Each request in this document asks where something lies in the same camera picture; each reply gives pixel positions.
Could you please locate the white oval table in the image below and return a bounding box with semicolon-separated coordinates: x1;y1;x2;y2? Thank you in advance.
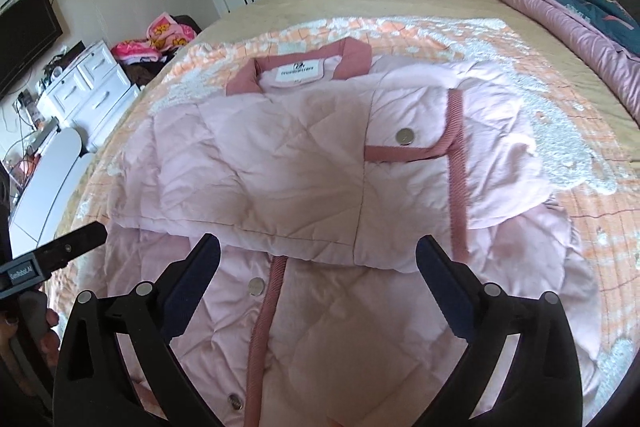
9;128;94;258

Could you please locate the person's left hand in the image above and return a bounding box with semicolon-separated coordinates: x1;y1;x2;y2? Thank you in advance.
1;291;60;375

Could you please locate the white drawer cabinet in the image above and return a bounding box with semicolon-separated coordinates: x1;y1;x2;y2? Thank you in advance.
37;41;140;153

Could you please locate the black wall television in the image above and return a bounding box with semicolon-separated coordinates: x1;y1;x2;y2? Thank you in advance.
0;0;63;96

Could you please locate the pink yellow clothes pile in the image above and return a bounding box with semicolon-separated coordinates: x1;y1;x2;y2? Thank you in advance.
111;13;196;65

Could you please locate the pink quilted jacket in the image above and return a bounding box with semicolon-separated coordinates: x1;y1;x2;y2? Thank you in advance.
104;40;601;426

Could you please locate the orange plaid fleece blanket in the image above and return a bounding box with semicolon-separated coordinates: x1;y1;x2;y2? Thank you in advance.
46;15;640;427

